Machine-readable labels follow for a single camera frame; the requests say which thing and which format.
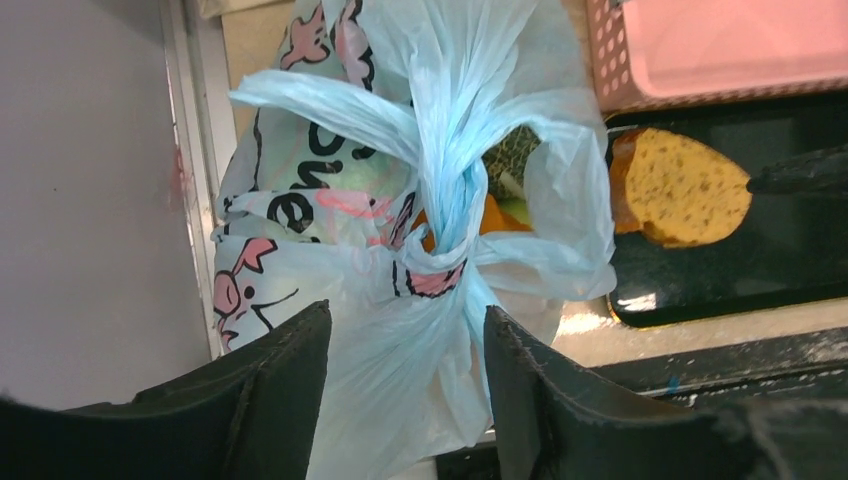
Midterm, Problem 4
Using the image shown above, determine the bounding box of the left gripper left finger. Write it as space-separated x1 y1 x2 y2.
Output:
1 301 332 479

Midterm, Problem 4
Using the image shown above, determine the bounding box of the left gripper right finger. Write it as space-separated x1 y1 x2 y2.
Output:
484 306 847 479

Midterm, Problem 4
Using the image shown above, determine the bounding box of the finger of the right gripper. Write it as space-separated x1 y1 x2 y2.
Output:
747 144 847 198

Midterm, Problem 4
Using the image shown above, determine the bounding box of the light blue plastic grocery bag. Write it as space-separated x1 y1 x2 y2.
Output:
212 1 616 479

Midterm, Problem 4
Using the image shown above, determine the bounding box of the black tray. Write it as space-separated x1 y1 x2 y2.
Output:
607 91 847 328

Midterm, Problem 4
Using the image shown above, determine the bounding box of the brown bread slice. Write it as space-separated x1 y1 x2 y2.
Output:
609 128 753 249

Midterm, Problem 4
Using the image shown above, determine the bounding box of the pink perforated basket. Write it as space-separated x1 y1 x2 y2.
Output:
586 0 847 112

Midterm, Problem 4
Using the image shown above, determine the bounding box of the netted green melon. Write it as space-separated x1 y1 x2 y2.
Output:
482 126 541 200

